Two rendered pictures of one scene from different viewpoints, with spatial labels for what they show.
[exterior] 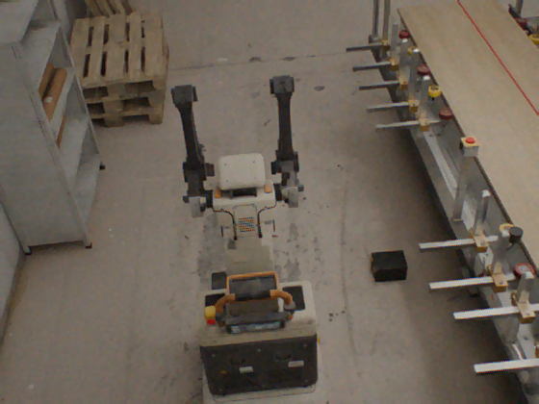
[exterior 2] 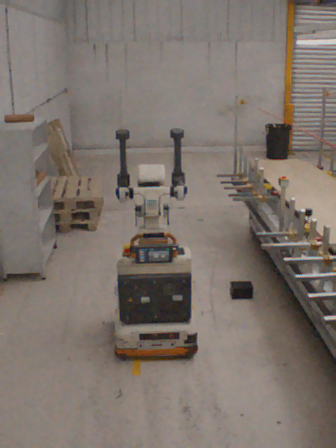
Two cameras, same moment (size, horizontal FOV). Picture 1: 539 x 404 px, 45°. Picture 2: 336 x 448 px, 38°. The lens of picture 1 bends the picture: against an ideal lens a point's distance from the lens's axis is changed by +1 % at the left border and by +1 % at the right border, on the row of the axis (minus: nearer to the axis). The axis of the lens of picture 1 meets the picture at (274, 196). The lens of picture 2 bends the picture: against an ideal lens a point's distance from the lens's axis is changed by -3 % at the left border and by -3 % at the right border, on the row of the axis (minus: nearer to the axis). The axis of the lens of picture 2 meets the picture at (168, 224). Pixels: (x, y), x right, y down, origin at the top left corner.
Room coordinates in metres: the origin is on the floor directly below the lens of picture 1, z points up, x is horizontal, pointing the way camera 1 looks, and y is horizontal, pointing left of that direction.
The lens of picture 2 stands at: (-1.52, 0.08, 2.23)
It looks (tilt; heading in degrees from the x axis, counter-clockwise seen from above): 19 degrees down; 359
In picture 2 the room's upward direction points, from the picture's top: 1 degrees counter-clockwise
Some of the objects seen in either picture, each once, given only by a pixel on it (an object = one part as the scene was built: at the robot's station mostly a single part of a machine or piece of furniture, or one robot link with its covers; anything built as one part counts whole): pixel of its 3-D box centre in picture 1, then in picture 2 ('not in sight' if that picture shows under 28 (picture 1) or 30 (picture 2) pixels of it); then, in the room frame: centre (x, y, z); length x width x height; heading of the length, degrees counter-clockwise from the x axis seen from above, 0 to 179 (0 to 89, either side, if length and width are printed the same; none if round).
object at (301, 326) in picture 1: (257, 328); (154, 278); (1.92, 0.13, 0.59); 0.55 x 0.34 x 0.83; 92
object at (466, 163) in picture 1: (461, 188); (281, 211); (2.44, -0.95, 0.93); 0.05 x 0.05 x 0.45; 2
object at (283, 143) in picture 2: not in sight; (277, 141); (8.91, -2.44, 0.36); 0.59 x 0.58 x 0.73; 2
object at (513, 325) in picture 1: (517, 312); (311, 250); (1.67, -0.98, 0.89); 0.04 x 0.04 x 0.48; 2
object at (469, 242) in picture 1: (464, 243); (283, 234); (2.13, -0.89, 0.84); 0.43 x 0.03 x 0.04; 92
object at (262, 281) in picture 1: (253, 293); (153, 244); (1.89, 0.13, 0.87); 0.23 x 0.15 x 0.11; 92
